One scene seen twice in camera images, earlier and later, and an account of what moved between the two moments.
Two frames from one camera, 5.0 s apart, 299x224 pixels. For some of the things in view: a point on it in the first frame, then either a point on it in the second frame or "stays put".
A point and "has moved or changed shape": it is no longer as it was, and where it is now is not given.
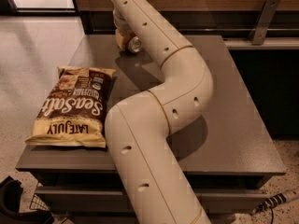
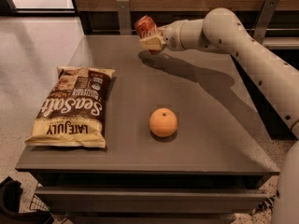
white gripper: [121, 28] -> [170, 36]
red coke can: [133, 42] has moved or changed shape
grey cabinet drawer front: [110, 200] stays put
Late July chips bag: [74, 109] stays put
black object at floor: [10, 191] stays put
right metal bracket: [263, 21] stays put
